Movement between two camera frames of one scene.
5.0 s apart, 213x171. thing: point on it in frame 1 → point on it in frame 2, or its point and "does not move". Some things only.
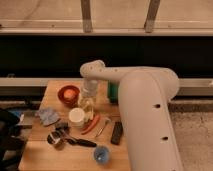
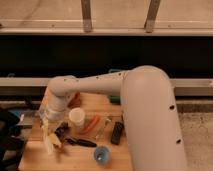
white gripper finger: [92, 103] → [48, 144]
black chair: [12, 141] does not move
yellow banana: [90, 104] → [54, 139]
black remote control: [117, 133] does not move
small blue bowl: [101, 154] does not move
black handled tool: [81, 142] does not move
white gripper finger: [82, 101] → [45, 129]
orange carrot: [95, 121] does not move
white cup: [76, 117] does not move
